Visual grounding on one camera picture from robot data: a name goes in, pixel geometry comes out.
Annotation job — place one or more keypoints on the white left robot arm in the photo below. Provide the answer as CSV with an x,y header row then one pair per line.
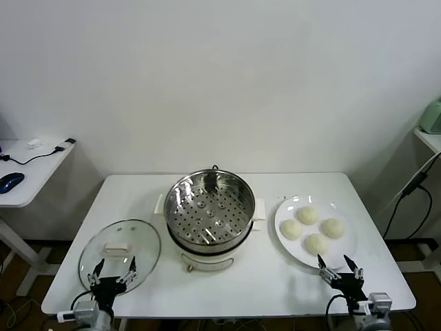
x,y
105,322

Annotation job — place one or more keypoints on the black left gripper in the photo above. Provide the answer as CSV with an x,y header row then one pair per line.
x,y
107,286

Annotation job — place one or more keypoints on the stainless steel steamer basket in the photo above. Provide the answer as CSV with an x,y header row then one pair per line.
x,y
206,213

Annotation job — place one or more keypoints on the white round plate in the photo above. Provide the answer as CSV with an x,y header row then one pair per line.
x,y
330,210

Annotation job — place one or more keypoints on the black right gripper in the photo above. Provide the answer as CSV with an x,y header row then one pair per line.
x,y
348,287

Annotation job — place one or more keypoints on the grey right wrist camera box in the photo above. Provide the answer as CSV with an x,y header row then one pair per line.
x,y
379,305

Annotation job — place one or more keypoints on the blue computer mouse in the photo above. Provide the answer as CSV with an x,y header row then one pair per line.
x,y
11,181

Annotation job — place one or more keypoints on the mint green appliance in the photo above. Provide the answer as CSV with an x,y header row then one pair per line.
x,y
432,119

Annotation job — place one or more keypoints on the white steamed baozi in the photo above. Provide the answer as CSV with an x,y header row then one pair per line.
x,y
316,244
291,229
333,228
307,215

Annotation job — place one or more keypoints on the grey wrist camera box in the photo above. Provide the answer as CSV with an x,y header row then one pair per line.
x,y
379,305
86,310

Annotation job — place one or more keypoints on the white side desk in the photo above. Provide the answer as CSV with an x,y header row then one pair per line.
x,y
34,172

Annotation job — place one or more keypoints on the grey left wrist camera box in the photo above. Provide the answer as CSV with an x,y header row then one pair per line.
x,y
86,310

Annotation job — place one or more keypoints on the small white object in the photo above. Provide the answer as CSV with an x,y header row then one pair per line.
x,y
34,142

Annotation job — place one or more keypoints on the black power adapter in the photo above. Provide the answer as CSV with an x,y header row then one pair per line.
x,y
415,183

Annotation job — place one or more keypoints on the white electric cooker pot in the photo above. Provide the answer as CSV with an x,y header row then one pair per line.
x,y
206,260

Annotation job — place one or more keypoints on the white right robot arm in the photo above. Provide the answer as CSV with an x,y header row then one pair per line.
x,y
370,324

